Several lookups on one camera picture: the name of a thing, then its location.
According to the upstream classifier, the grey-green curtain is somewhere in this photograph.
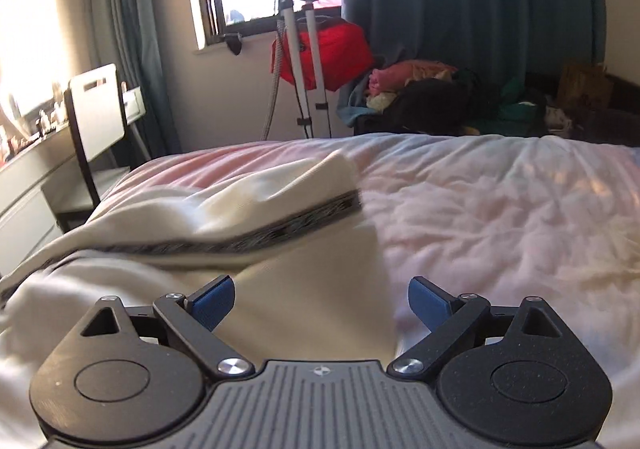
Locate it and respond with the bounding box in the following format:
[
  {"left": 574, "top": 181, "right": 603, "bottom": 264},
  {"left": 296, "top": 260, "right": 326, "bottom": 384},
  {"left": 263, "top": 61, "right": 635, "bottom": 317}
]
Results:
[{"left": 89, "top": 0, "right": 182, "bottom": 165}]

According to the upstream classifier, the teal curtain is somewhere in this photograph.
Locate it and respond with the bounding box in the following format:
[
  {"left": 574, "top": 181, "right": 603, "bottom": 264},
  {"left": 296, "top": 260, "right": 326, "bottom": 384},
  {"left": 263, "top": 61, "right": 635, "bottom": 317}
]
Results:
[{"left": 339, "top": 0, "right": 608, "bottom": 102}]

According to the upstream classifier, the pink bed blanket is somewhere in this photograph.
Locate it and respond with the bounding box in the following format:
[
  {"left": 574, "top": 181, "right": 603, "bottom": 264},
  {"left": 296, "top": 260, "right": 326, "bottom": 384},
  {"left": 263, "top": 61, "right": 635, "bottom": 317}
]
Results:
[{"left": 0, "top": 133, "right": 640, "bottom": 449}]

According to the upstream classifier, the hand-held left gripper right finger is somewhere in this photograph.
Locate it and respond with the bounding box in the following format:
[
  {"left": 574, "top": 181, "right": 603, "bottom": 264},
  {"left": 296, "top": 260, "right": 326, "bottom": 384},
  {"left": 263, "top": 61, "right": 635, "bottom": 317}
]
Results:
[{"left": 387, "top": 276, "right": 562, "bottom": 381}]

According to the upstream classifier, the white chair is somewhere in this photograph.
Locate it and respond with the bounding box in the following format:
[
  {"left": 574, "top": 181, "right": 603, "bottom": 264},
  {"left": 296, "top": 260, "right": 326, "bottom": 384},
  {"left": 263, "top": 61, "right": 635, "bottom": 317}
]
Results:
[{"left": 40, "top": 63, "right": 132, "bottom": 233}]

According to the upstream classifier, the clutter on desk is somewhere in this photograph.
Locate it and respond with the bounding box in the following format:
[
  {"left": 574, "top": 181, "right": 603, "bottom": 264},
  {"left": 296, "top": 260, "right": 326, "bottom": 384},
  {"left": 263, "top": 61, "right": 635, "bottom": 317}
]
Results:
[{"left": 0, "top": 79, "right": 71, "bottom": 165}]

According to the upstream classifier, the pile of clothes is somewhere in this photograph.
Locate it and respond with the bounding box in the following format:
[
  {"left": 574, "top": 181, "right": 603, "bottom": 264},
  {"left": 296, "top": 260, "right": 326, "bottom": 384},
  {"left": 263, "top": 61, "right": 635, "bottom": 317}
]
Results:
[{"left": 337, "top": 58, "right": 576, "bottom": 136}]

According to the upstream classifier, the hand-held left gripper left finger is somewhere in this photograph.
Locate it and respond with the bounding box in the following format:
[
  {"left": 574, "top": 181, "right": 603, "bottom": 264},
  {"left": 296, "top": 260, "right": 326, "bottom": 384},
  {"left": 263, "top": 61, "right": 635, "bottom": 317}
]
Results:
[{"left": 80, "top": 274, "right": 253, "bottom": 381}]

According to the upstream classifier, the cream garment with dark trim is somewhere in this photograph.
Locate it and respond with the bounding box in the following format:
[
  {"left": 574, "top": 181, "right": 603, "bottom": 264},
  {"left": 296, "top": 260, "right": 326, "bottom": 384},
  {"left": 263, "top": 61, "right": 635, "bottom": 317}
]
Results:
[{"left": 0, "top": 152, "right": 401, "bottom": 449}]

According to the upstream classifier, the white desk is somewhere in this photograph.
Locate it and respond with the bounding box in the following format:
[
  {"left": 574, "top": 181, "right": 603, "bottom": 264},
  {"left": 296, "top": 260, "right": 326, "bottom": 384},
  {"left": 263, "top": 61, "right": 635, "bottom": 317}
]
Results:
[{"left": 0, "top": 85, "right": 146, "bottom": 277}]

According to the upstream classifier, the brown paper bag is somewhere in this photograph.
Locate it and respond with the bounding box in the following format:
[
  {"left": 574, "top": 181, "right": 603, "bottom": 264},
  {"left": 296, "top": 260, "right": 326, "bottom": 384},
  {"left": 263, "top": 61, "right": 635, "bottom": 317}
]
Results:
[{"left": 556, "top": 60, "right": 615, "bottom": 112}]

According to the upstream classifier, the red bag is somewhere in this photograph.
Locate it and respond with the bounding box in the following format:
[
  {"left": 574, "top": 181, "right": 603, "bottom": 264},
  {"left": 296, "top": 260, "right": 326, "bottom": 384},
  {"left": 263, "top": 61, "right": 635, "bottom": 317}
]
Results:
[{"left": 271, "top": 20, "right": 376, "bottom": 92}]

